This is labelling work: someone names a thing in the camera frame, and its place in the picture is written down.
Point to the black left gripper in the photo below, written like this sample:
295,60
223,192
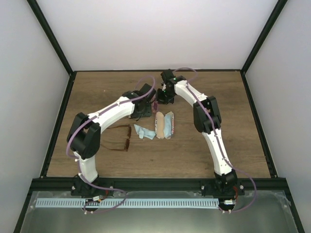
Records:
147,113

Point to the light blue cleaning cloth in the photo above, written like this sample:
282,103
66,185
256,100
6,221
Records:
168,126

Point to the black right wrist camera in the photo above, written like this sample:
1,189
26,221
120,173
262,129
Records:
167,75

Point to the tan glasses case striped trim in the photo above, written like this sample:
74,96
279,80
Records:
159,124

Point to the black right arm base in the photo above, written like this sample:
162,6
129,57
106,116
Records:
222,186

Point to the light blue slotted cable duct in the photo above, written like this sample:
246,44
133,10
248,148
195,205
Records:
128,203

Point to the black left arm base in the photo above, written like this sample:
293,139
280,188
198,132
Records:
85,190

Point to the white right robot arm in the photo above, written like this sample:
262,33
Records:
207,120

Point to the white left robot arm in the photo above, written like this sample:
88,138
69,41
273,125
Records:
84,138

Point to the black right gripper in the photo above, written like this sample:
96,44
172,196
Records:
161,100

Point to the brown sunglasses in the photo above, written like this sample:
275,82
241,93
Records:
117,138

